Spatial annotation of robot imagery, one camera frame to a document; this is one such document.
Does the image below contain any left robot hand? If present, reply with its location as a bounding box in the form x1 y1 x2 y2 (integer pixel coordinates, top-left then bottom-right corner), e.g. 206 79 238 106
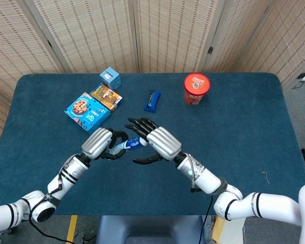
81 127 130 161

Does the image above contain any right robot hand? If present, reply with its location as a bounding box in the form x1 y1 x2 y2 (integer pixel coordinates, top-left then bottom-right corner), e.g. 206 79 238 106
125 117 182 165

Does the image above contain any blue white toothpaste tube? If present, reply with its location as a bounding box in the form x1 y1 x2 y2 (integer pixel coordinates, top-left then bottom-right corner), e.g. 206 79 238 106
109 137 149 156

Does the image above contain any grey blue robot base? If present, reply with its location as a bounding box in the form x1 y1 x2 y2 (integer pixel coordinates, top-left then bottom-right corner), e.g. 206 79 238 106
96 215 206 244

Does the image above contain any blue cookie box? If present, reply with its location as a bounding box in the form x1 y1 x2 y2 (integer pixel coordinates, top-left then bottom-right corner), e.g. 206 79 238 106
64 91 111 135

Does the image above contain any blue snack packet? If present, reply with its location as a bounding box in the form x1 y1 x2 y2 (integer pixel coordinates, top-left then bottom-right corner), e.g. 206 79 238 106
143 89 161 113

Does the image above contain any yellow orange snack box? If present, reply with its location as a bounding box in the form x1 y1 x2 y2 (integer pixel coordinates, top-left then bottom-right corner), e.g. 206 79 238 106
89 82 124 112

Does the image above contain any blue table cloth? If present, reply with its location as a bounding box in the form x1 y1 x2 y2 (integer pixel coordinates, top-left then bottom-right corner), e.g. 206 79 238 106
0 73 305 216

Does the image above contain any light blue cube box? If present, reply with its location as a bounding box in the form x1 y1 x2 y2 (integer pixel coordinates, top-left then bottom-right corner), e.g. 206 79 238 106
99 67 123 90

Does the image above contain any orange instant noodle cup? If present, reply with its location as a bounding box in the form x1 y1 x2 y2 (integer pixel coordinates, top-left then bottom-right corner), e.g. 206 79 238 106
184 73 211 106

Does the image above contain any woven folding screen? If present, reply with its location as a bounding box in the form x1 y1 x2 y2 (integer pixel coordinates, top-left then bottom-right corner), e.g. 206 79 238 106
0 0 305 157

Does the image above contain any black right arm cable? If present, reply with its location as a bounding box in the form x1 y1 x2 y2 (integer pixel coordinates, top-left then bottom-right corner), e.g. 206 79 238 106
190 187 214 244

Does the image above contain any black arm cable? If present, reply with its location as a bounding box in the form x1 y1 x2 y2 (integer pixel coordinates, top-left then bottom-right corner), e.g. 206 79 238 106
190 187 214 244
29 187 76 244

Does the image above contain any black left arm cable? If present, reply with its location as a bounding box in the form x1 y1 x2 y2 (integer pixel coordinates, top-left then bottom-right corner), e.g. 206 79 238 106
29 187 76 244

